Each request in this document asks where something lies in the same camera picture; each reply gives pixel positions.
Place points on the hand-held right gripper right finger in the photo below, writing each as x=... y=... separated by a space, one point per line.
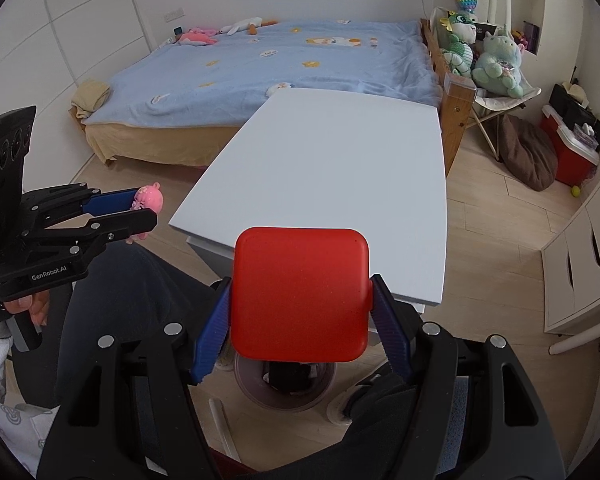
x=391 y=330

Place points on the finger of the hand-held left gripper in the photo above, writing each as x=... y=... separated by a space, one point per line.
x=130 y=222
x=110 y=201

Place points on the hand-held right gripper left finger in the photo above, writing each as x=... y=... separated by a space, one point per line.
x=214 y=325

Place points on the pink doll figure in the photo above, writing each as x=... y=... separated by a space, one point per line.
x=150 y=199

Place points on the grey round trash bin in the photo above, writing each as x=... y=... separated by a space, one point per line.
x=250 y=390

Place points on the red plastic box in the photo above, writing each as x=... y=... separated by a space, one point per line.
x=300 y=295

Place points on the person's left hand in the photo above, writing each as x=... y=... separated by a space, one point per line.
x=30 y=307

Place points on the beige bed base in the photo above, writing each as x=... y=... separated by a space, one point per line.
x=155 y=142

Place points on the white slipper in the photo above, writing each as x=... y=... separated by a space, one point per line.
x=341 y=405

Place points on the person's right leg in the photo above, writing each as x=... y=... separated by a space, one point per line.
x=380 y=425

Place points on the beige folded cloth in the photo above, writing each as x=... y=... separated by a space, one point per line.
x=91 y=97

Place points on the white drawer cabinet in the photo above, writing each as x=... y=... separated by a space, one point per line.
x=560 y=275

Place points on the pink plush toy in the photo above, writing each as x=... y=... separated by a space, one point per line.
x=195 y=36

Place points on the bed with blue blanket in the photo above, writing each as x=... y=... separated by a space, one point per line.
x=280 y=65

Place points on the white goose plush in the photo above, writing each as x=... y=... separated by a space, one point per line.
x=245 y=25

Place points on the brown bean bag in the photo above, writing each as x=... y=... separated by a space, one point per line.
x=527 y=155

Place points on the white paper bag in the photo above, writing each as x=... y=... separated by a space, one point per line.
x=15 y=425

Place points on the white folding chair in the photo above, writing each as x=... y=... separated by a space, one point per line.
x=490 y=105

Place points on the red cooler box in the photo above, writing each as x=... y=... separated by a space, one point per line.
x=570 y=160

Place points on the black bag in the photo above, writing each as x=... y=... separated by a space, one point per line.
x=572 y=110

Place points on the light green plush toy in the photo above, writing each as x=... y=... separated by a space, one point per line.
x=500 y=65

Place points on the dark green striped plush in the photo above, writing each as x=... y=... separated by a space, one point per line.
x=460 y=42

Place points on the black book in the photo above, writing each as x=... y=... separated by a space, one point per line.
x=531 y=35

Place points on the rainbow bubble bag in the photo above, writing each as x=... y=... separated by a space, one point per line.
x=466 y=0

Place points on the white tube rail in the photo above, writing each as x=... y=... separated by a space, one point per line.
x=590 y=337

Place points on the wooden bed frame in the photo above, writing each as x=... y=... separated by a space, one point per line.
x=455 y=110

